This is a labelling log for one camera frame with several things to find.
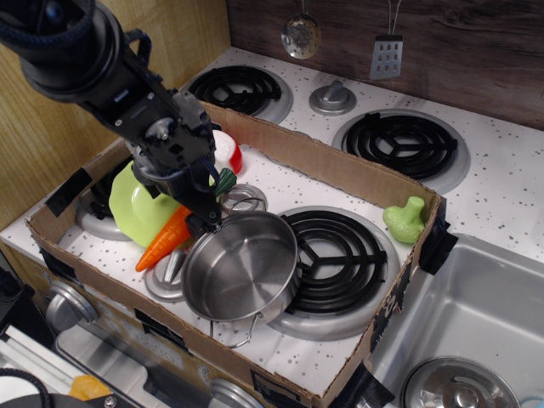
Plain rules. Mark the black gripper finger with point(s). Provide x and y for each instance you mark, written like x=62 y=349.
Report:
x=197 y=227
x=152 y=188

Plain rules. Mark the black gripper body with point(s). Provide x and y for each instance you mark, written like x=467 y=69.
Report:
x=189 y=187

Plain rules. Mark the orange toy carrot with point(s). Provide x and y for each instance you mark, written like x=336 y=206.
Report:
x=175 y=232

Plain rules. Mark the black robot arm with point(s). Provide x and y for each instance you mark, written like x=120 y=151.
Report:
x=76 y=52

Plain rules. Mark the light green plastic plate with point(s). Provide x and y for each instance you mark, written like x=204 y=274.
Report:
x=137 y=214

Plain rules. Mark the white and red toy cheese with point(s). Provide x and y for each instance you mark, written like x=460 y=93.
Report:
x=228 y=153

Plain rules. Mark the silver knob behind pot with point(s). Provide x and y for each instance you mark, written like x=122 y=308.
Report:
x=243 y=198

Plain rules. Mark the silver knob near pot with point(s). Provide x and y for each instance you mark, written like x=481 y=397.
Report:
x=163 y=280

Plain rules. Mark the front left stove burner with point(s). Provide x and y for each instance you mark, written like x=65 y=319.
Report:
x=93 y=213

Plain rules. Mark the stove burner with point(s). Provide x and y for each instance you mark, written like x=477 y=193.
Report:
x=93 y=213
x=418 y=145
x=346 y=263
x=246 y=89

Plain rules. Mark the stainless steel pot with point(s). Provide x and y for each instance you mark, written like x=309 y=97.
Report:
x=244 y=273

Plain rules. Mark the back left stove burner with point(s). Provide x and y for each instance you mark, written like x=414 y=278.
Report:
x=246 y=89

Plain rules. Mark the brown cardboard fence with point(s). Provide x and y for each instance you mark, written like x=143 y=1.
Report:
x=375 y=184

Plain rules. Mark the silver front left oven knob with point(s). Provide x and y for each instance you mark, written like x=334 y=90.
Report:
x=68 y=308

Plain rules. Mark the silver oven knob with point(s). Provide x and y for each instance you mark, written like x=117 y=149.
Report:
x=225 y=394
x=68 y=308

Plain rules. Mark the front right stove burner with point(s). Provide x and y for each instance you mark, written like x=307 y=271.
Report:
x=346 y=263

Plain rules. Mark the silver back stove knob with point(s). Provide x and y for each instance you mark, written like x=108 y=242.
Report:
x=333 y=99

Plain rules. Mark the silver front centre oven knob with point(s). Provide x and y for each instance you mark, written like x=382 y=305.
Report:
x=225 y=394

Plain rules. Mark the hanging metal slotted spoon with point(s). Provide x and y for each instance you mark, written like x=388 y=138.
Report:
x=301 y=35

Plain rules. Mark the orange object bottom left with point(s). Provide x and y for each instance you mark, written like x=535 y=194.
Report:
x=88 y=387

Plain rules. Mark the green toy broccoli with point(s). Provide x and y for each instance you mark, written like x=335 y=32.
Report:
x=405 y=223

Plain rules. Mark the hanging metal spatula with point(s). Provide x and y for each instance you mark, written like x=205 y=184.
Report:
x=386 y=62

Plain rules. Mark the back right stove burner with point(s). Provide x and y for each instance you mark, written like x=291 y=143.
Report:
x=418 y=145

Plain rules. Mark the steel pot lid in sink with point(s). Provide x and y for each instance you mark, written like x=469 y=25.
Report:
x=455 y=382

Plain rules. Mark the silver sink basin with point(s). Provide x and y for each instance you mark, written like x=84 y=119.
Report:
x=485 y=304

